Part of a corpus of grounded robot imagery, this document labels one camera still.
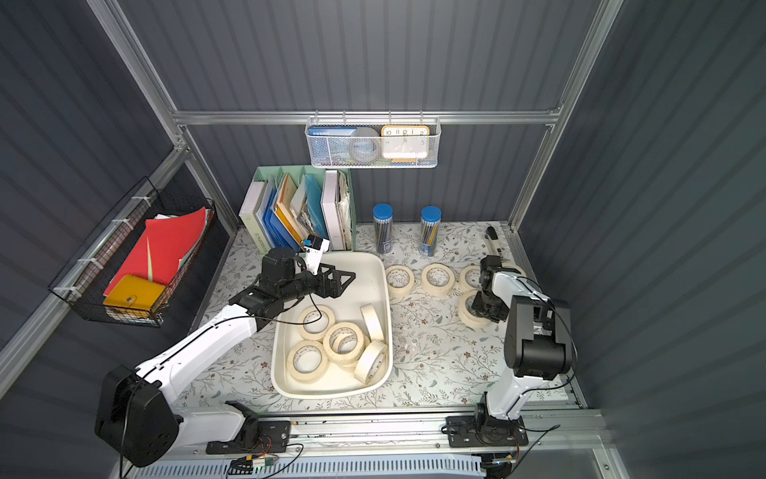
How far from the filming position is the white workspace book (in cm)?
91

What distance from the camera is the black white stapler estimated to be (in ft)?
3.63

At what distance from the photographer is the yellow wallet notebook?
25.0 inches
